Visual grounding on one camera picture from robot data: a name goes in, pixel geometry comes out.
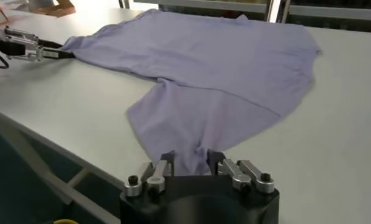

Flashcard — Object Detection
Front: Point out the grey table frame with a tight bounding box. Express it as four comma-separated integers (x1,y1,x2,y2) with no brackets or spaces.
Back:
0,108,124,224

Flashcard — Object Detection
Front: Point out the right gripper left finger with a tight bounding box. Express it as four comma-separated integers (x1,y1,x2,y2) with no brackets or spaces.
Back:
123,150,176,197

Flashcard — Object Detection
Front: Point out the brown cardboard box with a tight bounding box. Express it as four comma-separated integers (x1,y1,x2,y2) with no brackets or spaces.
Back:
30,0,77,18

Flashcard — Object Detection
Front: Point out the purple t-shirt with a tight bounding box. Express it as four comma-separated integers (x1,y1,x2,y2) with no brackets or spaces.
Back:
60,8,322,177

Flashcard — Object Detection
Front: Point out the metal drinks shelf unit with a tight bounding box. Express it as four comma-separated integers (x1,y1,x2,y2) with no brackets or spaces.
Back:
279,0,371,33

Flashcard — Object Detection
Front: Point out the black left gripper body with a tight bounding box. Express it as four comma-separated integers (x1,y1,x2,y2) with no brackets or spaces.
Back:
0,29,25,57

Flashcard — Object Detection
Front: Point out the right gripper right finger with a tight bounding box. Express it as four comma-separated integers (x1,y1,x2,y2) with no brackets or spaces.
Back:
206,150,276,195

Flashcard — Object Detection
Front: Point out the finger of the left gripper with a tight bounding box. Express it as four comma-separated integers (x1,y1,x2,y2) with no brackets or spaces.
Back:
16,45,75,63
4,26,64,49

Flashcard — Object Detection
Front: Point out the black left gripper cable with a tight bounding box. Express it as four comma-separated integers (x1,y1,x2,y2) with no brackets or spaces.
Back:
0,50,10,69

